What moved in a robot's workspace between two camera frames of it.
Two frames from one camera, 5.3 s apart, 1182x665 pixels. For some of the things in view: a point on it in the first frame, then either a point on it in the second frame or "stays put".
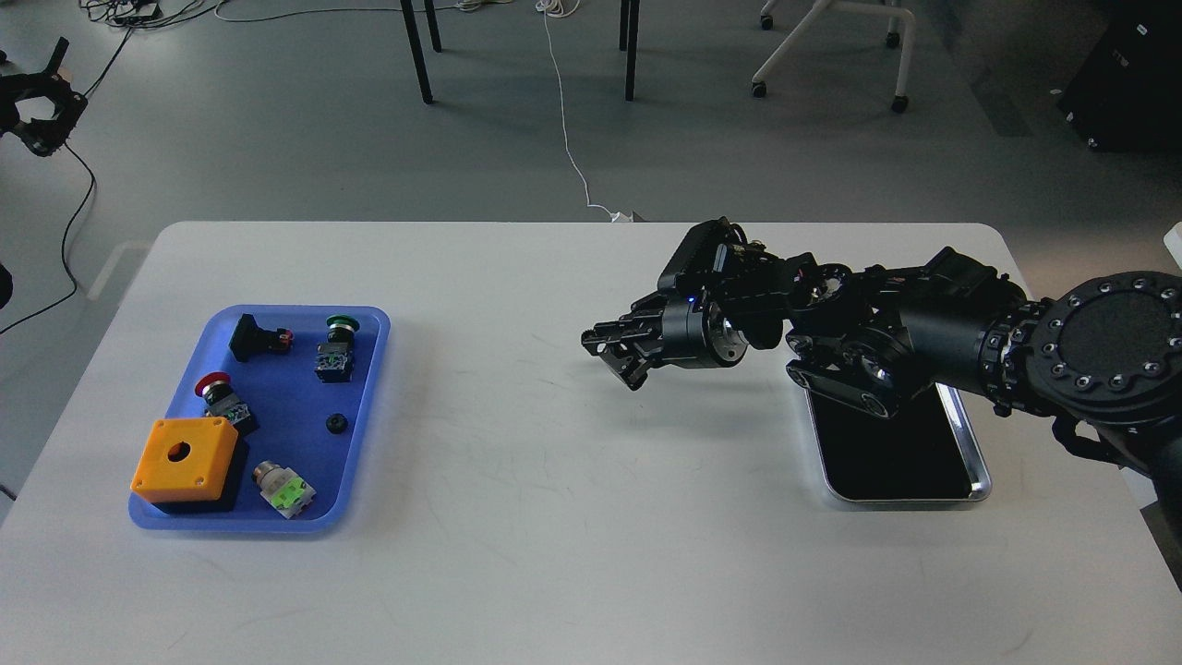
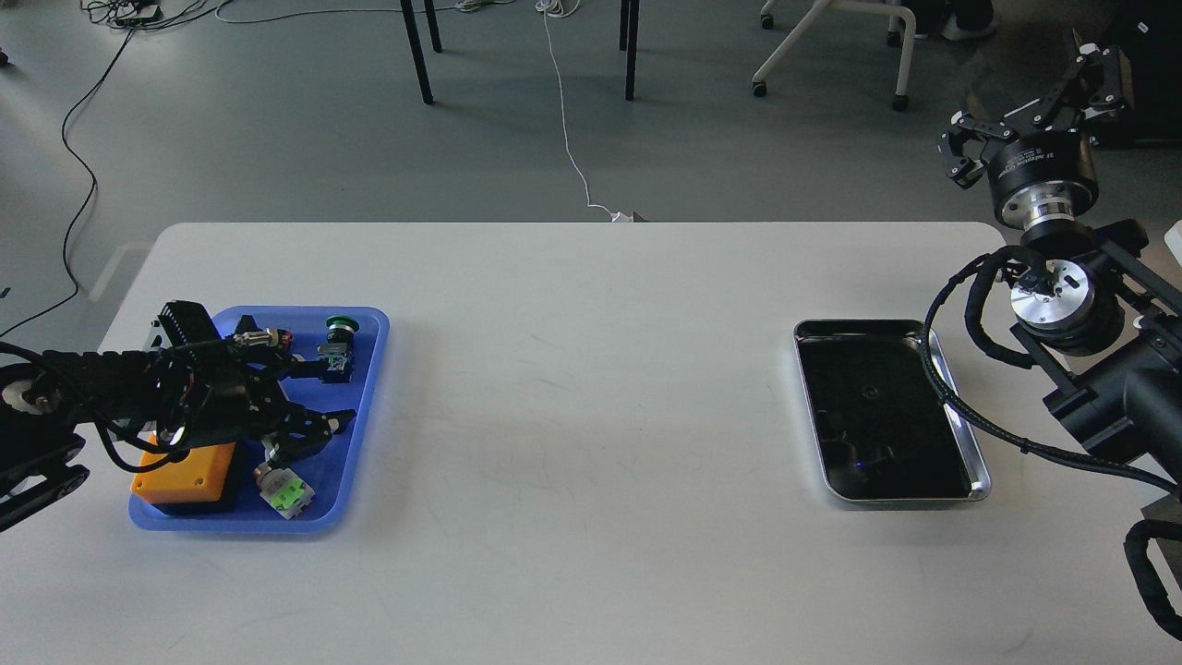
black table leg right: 629,28 stays put
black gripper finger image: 42,137 → 214,391
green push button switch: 335,357 stays put
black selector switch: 250,340 stays put
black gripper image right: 696,334 → 1046,179
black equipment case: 1127,95 stays put
